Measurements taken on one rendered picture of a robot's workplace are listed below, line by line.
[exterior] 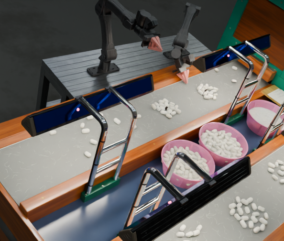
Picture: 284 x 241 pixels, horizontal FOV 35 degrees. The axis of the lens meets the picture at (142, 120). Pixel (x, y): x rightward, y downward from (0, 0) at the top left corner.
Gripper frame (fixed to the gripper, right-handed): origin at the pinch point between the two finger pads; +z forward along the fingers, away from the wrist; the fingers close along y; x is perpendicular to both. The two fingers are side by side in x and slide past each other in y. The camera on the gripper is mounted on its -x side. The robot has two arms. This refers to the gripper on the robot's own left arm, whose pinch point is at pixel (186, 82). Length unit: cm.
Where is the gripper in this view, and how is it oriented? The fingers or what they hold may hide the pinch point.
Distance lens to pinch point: 265.1
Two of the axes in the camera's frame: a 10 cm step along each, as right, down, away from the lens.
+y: 7.1, -3.0, 6.3
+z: 3.4, 9.4, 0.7
